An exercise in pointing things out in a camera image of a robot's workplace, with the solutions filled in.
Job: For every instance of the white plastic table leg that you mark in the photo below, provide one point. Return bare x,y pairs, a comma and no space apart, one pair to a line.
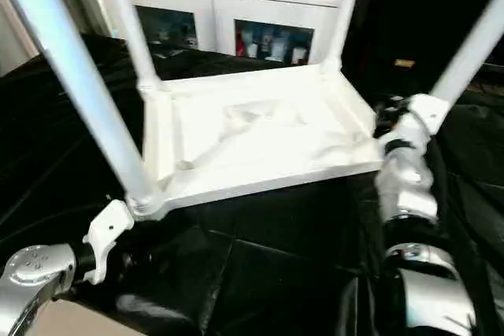
472,45
130,21
71,76
342,13

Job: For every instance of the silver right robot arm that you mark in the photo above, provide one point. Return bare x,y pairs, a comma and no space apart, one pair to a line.
405,179

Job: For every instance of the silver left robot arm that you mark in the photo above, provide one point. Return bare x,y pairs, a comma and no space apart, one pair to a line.
31,273

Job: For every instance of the black plastic mat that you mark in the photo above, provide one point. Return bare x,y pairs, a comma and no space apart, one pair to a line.
260,273

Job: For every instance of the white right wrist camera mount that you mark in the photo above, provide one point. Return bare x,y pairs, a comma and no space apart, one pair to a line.
429,112

